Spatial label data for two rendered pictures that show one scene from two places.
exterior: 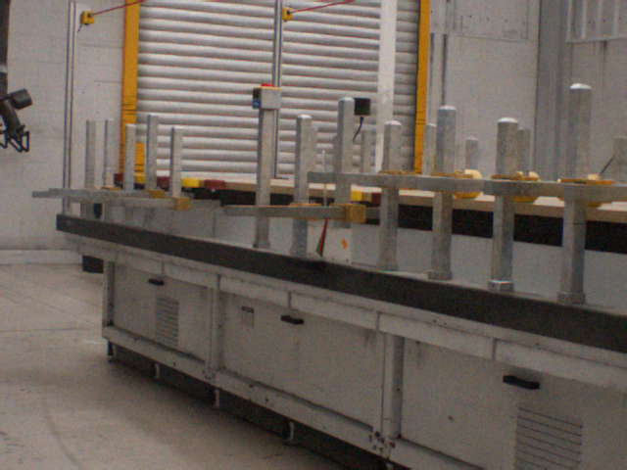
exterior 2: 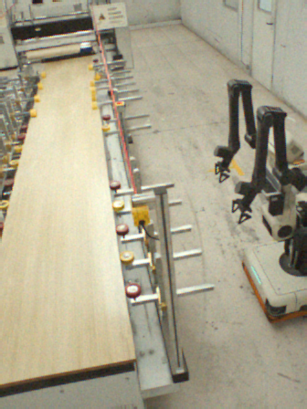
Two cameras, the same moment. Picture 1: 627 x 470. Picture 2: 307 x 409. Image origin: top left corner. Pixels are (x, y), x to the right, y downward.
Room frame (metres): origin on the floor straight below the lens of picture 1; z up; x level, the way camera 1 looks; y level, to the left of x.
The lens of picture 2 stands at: (6.68, 1.57, 2.37)
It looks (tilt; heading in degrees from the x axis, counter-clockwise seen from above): 36 degrees down; 203
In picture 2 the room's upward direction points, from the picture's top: 6 degrees counter-clockwise
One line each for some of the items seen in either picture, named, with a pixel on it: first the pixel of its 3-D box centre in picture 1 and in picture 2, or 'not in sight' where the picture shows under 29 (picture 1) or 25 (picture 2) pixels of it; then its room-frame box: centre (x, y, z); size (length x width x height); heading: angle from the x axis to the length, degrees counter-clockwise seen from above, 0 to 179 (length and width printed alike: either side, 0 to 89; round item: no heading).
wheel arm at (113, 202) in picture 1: (165, 204); (143, 189); (4.55, 0.57, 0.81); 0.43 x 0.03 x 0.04; 119
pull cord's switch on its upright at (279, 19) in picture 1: (279, 109); not in sight; (6.30, 0.22, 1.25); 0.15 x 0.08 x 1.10; 29
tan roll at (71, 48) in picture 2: not in sight; (67, 49); (1.52, -1.82, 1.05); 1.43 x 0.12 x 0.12; 119
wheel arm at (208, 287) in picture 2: (80, 196); (173, 294); (5.42, 1.06, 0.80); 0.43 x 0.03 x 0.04; 119
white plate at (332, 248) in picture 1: (328, 244); not in sight; (3.54, -0.03, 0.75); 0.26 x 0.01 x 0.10; 29
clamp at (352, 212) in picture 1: (347, 211); not in sight; (3.50, -0.08, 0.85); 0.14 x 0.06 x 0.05; 29
